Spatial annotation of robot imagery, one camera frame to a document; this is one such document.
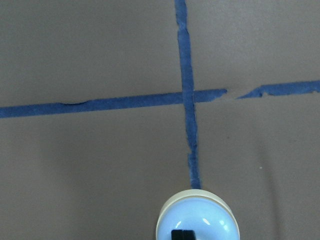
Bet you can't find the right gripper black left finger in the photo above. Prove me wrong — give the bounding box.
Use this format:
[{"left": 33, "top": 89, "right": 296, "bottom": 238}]
[{"left": 171, "top": 229, "right": 184, "bottom": 240}]

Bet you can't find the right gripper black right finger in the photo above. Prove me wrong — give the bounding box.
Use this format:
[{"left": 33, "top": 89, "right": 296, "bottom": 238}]
[{"left": 184, "top": 230, "right": 195, "bottom": 240}]

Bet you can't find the blue white service bell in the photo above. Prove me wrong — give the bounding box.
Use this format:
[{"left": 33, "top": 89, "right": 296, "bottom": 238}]
[{"left": 155, "top": 189, "right": 241, "bottom": 240}]

